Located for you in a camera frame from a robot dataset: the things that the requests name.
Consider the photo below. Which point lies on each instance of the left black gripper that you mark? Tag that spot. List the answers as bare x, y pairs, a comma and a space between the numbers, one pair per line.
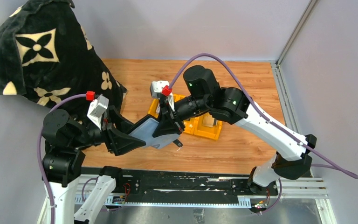
115, 133

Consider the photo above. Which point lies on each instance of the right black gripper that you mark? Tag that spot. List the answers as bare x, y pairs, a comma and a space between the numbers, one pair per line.
170, 125

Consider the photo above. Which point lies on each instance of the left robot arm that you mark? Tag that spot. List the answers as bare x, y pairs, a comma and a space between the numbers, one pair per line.
62, 163

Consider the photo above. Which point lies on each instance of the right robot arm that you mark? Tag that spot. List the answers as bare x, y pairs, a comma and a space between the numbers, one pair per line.
232, 105

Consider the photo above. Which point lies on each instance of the beige cards in right bin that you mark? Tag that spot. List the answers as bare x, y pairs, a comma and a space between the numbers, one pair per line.
209, 121

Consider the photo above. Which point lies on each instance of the yellow three-compartment bin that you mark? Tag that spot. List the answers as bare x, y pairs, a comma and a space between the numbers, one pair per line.
193, 125

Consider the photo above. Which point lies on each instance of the black floral blanket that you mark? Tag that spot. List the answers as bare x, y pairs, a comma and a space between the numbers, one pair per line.
46, 57

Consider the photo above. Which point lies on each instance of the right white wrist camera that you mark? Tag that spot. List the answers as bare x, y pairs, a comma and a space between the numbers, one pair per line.
161, 88

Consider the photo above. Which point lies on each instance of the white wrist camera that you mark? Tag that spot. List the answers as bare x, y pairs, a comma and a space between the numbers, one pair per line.
96, 110
161, 88

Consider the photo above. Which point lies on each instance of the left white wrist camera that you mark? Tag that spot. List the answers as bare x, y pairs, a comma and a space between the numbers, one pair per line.
96, 110

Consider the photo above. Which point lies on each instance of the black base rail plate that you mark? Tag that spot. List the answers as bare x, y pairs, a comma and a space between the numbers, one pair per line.
190, 188

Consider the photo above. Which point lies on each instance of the aluminium frame post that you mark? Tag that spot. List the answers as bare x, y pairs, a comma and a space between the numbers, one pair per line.
296, 31

